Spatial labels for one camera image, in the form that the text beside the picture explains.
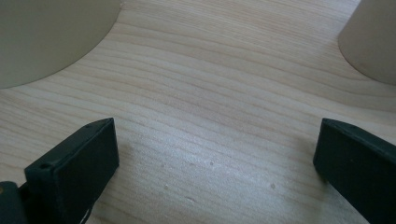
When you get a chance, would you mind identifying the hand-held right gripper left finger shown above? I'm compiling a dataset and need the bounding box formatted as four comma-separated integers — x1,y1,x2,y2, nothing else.
19,117,120,224

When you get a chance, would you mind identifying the beige round container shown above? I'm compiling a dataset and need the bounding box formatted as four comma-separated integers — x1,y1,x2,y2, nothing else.
337,0,396,86
0,0,123,91

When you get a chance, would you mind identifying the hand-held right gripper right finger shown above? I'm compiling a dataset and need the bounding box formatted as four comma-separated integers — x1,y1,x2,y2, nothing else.
312,118,396,224

